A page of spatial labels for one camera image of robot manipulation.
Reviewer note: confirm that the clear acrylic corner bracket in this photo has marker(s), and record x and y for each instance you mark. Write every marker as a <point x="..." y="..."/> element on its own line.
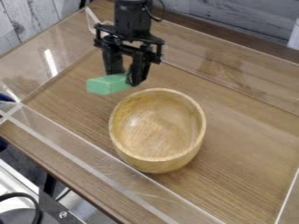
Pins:
<point x="94" y="20"/>

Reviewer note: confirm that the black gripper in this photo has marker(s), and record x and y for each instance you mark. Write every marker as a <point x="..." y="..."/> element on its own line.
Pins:
<point x="129" y="37"/>

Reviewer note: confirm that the clear acrylic front wall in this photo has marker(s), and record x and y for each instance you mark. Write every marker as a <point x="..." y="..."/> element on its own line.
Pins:
<point x="117" y="188"/>

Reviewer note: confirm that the green rectangular block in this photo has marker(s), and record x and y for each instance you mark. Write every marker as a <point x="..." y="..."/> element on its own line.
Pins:
<point x="107" y="84"/>

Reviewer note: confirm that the brown wooden bowl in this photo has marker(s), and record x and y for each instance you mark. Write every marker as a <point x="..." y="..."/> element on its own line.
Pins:
<point x="157" y="129"/>

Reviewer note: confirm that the black metal mount plate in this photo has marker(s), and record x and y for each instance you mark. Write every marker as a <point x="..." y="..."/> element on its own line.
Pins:
<point x="54" y="212"/>

